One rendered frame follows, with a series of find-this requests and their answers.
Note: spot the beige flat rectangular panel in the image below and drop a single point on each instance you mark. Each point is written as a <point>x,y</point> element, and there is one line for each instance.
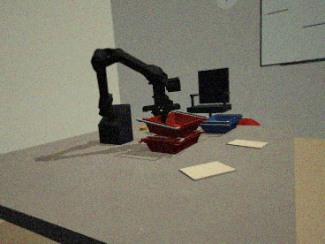
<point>203,171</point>
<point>249,144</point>

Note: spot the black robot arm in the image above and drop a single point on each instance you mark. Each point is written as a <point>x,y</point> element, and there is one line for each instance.
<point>102,58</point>

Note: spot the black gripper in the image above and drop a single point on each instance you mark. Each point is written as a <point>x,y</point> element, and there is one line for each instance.
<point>160,100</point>

